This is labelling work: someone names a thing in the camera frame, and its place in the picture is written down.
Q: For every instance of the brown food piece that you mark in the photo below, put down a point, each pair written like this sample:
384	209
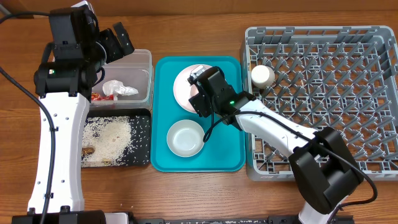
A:
86	151

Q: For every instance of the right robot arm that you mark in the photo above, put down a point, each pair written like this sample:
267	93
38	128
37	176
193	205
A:
324	169

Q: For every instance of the white paper cup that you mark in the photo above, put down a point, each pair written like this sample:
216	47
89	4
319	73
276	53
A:
262	76

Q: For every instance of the grey dishwasher rack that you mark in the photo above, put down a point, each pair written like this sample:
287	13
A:
344	77

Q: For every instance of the grey bowl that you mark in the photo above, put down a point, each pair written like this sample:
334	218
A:
185	138

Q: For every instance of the white rice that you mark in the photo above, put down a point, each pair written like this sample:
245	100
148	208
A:
109	140

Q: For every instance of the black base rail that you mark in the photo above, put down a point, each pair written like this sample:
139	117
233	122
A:
278	219

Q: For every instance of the large pink plate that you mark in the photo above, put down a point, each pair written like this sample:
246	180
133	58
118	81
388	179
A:
182	90

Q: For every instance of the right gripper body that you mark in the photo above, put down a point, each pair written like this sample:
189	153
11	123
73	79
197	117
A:
206	101

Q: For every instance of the white tissue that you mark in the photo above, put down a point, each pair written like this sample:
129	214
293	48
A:
114	87

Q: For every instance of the black plastic tray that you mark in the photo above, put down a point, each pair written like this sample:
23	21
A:
140	137

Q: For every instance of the red snack wrapper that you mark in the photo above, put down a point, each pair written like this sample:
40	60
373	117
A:
98	97

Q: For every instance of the clear plastic bin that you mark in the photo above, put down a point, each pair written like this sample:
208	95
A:
134	70

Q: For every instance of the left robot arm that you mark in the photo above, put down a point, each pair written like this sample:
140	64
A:
71	65

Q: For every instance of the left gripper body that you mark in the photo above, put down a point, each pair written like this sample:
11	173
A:
108	49

